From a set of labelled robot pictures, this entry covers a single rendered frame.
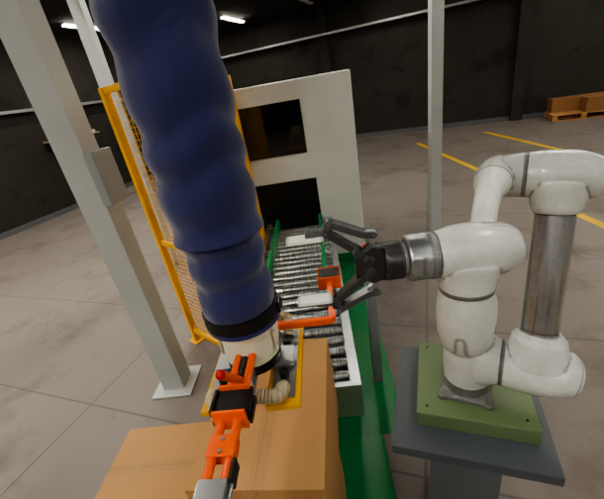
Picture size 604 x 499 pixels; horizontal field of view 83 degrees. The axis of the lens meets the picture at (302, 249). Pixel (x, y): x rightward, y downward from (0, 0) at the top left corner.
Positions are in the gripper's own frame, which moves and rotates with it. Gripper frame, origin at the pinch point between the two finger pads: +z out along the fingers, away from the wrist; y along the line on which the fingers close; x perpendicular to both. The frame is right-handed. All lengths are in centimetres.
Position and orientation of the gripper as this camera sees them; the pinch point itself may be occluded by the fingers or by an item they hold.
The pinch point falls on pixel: (298, 272)
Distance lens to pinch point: 66.8
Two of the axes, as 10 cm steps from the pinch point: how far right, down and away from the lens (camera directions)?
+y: 1.6, 8.9, 4.3
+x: 0.2, -4.3, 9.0
